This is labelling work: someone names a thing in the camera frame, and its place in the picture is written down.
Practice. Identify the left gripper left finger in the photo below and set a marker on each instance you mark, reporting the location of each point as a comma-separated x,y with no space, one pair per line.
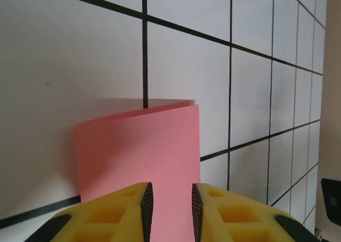
106,218

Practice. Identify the pink paper sheet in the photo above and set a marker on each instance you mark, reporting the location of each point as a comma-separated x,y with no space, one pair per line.
138,151

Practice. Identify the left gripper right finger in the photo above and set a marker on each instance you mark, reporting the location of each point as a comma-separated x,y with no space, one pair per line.
239,220

